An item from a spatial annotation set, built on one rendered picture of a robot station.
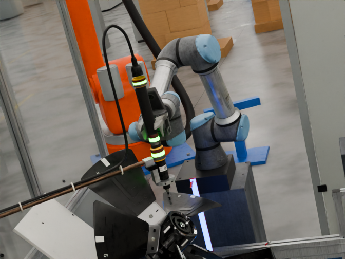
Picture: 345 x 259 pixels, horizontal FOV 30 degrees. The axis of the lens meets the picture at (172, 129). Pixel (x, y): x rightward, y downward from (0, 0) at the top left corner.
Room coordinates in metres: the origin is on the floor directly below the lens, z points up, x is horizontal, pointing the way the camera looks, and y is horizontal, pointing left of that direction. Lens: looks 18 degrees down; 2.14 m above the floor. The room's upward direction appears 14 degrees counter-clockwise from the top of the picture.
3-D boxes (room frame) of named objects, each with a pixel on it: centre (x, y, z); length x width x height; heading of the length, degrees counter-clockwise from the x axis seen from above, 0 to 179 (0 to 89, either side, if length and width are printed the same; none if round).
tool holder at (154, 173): (2.00, 0.07, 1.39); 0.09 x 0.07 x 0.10; 109
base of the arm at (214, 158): (2.74, -0.14, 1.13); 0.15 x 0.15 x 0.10
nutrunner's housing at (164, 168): (2.00, 0.06, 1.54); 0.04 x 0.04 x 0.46
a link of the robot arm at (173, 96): (2.26, -0.01, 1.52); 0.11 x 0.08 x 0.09; 164
